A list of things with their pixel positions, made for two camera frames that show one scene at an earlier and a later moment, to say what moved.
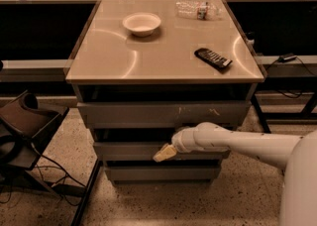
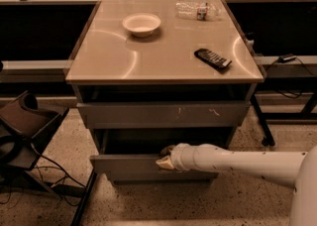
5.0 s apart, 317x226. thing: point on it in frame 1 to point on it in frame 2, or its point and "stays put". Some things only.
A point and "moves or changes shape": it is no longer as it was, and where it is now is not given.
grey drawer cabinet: x=146 y=69 stays put
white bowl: x=142 y=24 stays put
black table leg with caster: x=261 y=114 stays put
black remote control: x=212 y=57 stays put
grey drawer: x=122 y=151 moves or changes shape
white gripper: x=181 y=142 to x=180 y=157
